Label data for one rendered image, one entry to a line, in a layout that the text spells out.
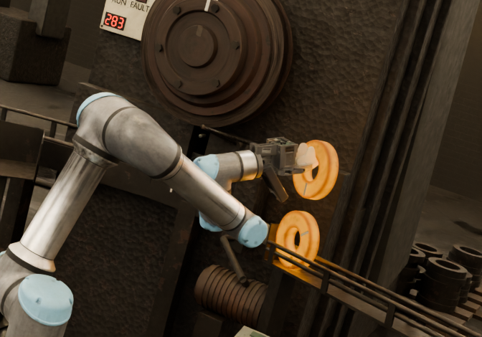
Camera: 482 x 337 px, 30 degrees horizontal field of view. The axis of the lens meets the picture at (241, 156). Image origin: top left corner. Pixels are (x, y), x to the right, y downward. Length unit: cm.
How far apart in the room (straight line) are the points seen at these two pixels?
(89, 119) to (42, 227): 26
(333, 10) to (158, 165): 99
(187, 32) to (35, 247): 88
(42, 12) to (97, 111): 611
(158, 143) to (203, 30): 75
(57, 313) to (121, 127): 41
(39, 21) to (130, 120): 621
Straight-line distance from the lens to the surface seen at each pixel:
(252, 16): 260
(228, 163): 220
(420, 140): 340
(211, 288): 255
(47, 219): 201
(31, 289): 193
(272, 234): 247
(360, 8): 268
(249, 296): 252
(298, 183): 240
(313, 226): 237
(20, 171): 280
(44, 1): 807
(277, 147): 227
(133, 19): 296
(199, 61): 259
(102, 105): 198
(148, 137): 189
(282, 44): 259
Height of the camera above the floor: 131
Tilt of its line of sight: 10 degrees down
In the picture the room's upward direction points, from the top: 15 degrees clockwise
